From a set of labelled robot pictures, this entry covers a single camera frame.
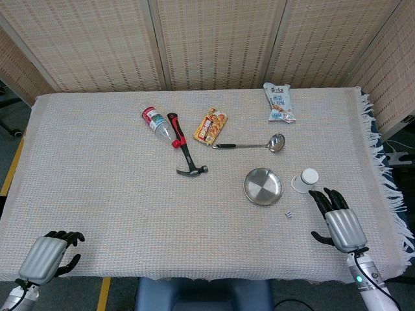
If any black office chair base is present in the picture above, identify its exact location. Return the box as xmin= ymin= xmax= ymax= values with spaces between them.
xmin=0 ymin=80 xmax=24 ymax=137

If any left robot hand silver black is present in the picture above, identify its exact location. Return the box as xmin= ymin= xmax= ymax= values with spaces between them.
xmin=18 ymin=229 xmax=86 ymax=286

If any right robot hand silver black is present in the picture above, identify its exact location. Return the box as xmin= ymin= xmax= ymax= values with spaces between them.
xmin=308 ymin=187 xmax=370 ymax=254

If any white paper cup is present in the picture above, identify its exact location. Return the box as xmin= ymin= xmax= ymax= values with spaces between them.
xmin=290 ymin=167 xmax=320 ymax=194

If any steel ladle black handle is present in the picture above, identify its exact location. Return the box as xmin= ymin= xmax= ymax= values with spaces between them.
xmin=211 ymin=133 xmax=287 ymax=154

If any claw hammer red black handle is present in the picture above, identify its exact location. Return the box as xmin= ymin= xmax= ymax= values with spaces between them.
xmin=166 ymin=112 xmax=209 ymax=178

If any clear plastic bottle red label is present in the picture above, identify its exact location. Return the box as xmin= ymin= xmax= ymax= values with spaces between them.
xmin=140 ymin=103 xmax=182 ymax=150

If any round steel plate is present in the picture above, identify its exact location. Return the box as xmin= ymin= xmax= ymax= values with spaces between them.
xmin=243 ymin=167 xmax=283 ymax=207

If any beige woven tablecloth with fringe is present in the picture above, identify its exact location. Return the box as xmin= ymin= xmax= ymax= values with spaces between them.
xmin=0 ymin=86 xmax=415 ymax=284

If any yellow curry box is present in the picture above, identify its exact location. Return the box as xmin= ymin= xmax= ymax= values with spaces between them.
xmin=193 ymin=107 xmax=230 ymax=147

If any white metal bracket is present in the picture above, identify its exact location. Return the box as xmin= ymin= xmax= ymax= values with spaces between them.
xmin=385 ymin=150 xmax=412 ymax=167

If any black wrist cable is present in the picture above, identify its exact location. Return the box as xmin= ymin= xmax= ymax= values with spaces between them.
xmin=352 ymin=249 xmax=403 ymax=307

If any woven bamboo screen panel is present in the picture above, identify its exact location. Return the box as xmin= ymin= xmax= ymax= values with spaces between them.
xmin=267 ymin=0 xmax=406 ymax=90
xmin=0 ymin=0 xmax=168 ymax=93
xmin=148 ymin=0 xmax=289 ymax=91
xmin=345 ymin=0 xmax=415 ymax=140
xmin=0 ymin=24 xmax=62 ymax=108

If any white blue snack bag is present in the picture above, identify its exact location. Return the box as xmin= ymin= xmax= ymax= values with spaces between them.
xmin=263 ymin=82 xmax=297 ymax=124

